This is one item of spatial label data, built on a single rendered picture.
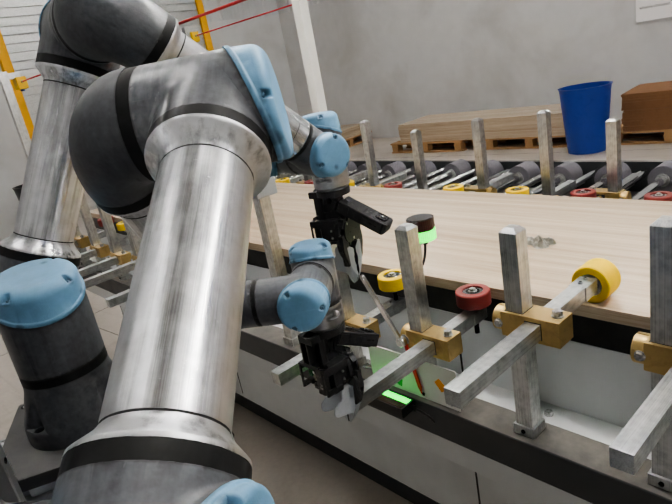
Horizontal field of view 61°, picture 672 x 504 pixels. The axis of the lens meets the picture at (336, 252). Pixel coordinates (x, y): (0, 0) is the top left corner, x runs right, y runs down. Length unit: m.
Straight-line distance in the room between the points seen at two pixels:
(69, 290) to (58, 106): 0.29
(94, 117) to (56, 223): 0.39
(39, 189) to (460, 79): 8.57
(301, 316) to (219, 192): 0.42
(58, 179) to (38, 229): 0.08
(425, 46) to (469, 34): 0.77
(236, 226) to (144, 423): 0.18
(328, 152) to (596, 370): 0.75
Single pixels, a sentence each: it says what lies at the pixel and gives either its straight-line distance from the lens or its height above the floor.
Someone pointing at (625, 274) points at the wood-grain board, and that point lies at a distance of 1.42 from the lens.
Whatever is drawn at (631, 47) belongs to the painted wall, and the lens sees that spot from 8.33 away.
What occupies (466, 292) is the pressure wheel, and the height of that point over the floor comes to 0.90.
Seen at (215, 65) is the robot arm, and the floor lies 1.48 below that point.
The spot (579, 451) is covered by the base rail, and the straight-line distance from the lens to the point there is 1.21.
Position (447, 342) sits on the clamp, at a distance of 1.23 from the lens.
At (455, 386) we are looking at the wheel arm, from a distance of 0.92.
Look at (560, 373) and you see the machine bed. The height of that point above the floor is 0.71.
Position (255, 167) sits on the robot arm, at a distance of 0.53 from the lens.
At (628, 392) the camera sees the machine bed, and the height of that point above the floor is 0.71.
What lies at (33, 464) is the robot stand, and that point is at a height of 1.04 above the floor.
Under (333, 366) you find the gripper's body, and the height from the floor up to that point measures 0.96.
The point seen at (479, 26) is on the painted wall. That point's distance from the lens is 9.06.
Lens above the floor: 1.46
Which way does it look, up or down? 18 degrees down
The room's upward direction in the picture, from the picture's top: 11 degrees counter-clockwise
